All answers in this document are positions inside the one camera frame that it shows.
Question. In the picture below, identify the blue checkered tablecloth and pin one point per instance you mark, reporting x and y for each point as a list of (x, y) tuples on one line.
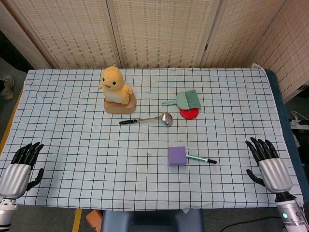
[(72, 145)]

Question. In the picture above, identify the purple foam cube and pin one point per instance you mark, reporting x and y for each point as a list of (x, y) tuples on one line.
[(177, 156)]

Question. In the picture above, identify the green marker pen black cap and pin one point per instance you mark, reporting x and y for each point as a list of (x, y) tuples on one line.
[(199, 158)]

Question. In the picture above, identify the orange block on floor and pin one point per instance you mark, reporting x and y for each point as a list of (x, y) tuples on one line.
[(94, 221)]

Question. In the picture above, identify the beige folding screen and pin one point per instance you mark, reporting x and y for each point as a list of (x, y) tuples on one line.
[(157, 31)]

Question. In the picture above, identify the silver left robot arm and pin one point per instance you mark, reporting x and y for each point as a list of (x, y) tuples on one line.
[(7, 210)]

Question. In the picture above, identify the blue padded seat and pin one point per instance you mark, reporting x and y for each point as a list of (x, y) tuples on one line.
[(149, 221)]

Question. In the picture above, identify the yellow plush duck toy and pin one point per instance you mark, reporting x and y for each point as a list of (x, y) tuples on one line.
[(113, 84)]

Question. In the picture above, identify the red round lid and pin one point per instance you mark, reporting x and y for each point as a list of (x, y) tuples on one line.
[(189, 114)]

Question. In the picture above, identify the black and silver right hand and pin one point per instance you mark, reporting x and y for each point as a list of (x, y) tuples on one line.
[(275, 172)]

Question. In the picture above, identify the grey worn shoe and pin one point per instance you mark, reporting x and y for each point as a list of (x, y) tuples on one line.
[(7, 88)]

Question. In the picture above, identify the green plastic brush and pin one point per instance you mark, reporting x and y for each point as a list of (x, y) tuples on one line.
[(189, 99)]

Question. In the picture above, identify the black and silver left hand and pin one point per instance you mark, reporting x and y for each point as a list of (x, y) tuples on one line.
[(14, 177)]

